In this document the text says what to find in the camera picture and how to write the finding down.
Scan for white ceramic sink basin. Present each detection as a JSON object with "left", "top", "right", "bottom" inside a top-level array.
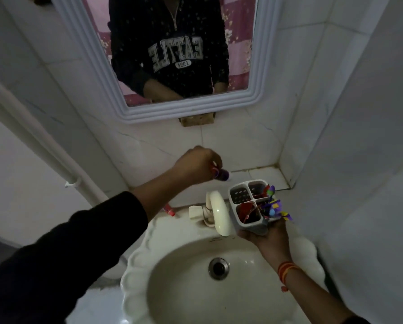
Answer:
[{"left": 120, "top": 205, "right": 327, "bottom": 324}]

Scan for person's right forearm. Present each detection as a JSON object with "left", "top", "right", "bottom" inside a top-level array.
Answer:
[{"left": 278, "top": 262, "right": 371, "bottom": 324}]

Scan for white plastic faucet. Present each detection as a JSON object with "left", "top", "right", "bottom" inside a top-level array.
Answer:
[{"left": 188, "top": 190, "right": 235, "bottom": 237}]

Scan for person's left hand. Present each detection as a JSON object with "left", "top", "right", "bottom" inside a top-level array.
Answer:
[{"left": 172, "top": 146, "right": 224, "bottom": 183}]

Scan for bundle of colourful toothbrushes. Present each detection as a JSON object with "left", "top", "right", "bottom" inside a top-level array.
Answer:
[{"left": 260, "top": 185, "right": 293, "bottom": 222}]

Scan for purple red small tube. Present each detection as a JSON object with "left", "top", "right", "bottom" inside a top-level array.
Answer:
[{"left": 211, "top": 167, "right": 230, "bottom": 182}]

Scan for white plastic toothbrush holder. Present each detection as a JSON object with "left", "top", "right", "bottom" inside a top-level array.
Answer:
[{"left": 227, "top": 179, "right": 284, "bottom": 236}]

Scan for red thread bracelet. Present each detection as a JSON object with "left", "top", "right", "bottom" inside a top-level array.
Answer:
[{"left": 277, "top": 261, "right": 301, "bottom": 293}]

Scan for metal sink drain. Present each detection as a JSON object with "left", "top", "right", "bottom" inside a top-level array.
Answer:
[{"left": 208, "top": 257, "right": 230, "bottom": 281}]

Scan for red toothpaste tube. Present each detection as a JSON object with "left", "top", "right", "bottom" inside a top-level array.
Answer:
[{"left": 238, "top": 202, "right": 257, "bottom": 224}]

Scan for brown soap holder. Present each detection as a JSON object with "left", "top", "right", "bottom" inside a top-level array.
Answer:
[{"left": 179, "top": 112, "right": 216, "bottom": 128}]

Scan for person's left forearm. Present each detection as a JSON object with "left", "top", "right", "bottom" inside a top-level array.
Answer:
[{"left": 0, "top": 164, "right": 186, "bottom": 324}]

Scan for person's right hand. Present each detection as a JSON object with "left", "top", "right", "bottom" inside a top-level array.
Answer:
[{"left": 238, "top": 217, "right": 294, "bottom": 265}]

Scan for white framed wall mirror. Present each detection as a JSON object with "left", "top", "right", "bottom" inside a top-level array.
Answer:
[{"left": 50, "top": 0, "right": 283, "bottom": 124}]

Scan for white wall pipe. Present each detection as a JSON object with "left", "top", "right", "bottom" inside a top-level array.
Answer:
[{"left": 0, "top": 70, "right": 109, "bottom": 207}]

